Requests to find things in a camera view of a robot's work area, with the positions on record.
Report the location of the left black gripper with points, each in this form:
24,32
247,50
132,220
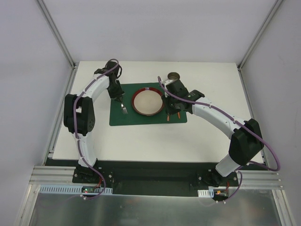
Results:
117,97

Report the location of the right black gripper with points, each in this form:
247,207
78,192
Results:
172,108

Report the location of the silver fork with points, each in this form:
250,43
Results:
123,108

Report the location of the green placemat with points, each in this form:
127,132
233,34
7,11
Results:
117,118

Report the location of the red rimmed beige plate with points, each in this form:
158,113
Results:
147,101

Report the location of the steel cup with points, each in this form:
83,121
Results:
173,76

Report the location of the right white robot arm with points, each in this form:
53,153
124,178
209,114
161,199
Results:
244,135

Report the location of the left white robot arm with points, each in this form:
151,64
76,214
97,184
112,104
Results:
79,114

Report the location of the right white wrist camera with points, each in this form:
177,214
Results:
165,84

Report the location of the left aluminium frame post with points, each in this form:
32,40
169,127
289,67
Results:
55,32

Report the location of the aluminium frame post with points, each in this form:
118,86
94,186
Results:
266,22
55,32

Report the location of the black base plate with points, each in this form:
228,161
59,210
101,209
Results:
182,179

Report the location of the right white cable duct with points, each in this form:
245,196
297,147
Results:
206,193

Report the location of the white cable duct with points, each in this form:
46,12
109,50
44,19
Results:
206,193
64,189

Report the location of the aluminium front rail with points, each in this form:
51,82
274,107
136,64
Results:
252,179

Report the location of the right aluminium frame post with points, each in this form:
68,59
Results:
266,22

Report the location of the left white cable duct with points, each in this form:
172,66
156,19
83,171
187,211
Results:
64,189

